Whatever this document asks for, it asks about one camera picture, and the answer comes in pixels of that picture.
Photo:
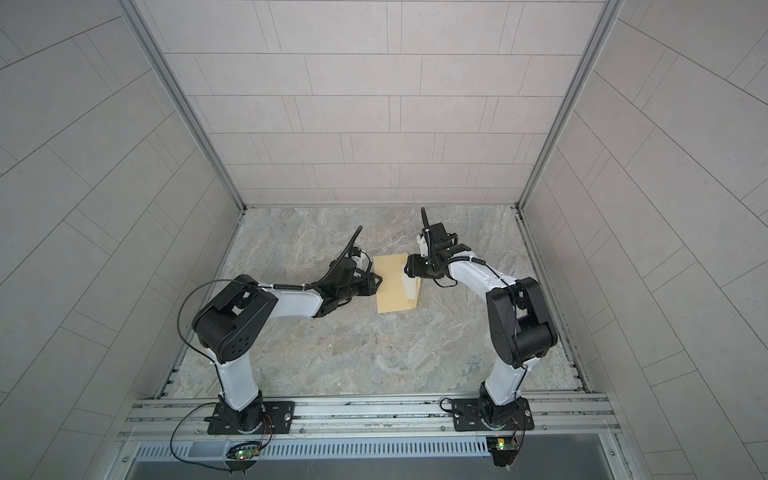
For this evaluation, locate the green circuit board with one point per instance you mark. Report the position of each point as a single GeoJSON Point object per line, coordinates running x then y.
{"type": "Point", "coordinates": [247, 451]}
{"type": "Point", "coordinates": [503, 450]}

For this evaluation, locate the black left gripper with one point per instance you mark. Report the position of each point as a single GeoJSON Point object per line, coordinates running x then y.
{"type": "Point", "coordinates": [368, 281]}

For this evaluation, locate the left green circuit board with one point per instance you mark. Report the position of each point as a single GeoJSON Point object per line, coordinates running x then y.
{"type": "Point", "coordinates": [247, 451]}

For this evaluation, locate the right green circuit board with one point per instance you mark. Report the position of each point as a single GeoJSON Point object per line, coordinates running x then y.
{"type": "Point", "coordinates": [503, 450]}

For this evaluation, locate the beige lined letter paper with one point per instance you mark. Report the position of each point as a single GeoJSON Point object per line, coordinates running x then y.
{"type": "Point", "coordinates": [411, 287]}

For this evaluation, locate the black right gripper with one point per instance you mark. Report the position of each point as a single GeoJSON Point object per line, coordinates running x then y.
{"type": "Point", "coordinates": [415, 261]}

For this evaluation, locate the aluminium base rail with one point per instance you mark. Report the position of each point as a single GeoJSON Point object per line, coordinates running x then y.
{"type": "Point", "coordinates": [558, 412]}

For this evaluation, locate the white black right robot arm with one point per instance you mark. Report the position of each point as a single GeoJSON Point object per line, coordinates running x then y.
{"type": "Point", "coordinates": [519, 320]}

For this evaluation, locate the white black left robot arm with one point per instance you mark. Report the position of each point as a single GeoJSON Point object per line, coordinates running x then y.
{"type": "Point", "coordinates": [228, 325]}

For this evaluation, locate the aluminium corner post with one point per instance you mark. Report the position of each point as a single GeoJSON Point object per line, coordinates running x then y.
{"type": "Point", "coordinates": [167, 79]}
{"type": "Point", "coordinates": [597, 39]}

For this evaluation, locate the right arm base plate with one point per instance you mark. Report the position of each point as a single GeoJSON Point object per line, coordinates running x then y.
{"type": "Point", "coordinates": [481, 414]}

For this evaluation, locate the right aluminium corner post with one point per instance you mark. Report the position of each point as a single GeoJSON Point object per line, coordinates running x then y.
{"type": "Point", "coordinates": [597, 39]}

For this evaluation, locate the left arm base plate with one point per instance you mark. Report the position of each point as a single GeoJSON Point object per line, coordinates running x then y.
{"type": "Point", "coordinates": [271, 417]}

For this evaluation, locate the left aluminium corner post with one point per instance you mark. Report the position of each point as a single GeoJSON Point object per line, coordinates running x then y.
{"type": "Point", "coordinates": [167, 79]}

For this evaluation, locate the tan kraft envelope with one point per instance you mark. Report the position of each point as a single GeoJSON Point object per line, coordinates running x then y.
{"type": "Point", "coordinates": [390, 296]}

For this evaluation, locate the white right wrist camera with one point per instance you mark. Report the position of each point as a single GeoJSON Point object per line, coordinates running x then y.
{"type": "Point", "coordinates": [423, 246]}

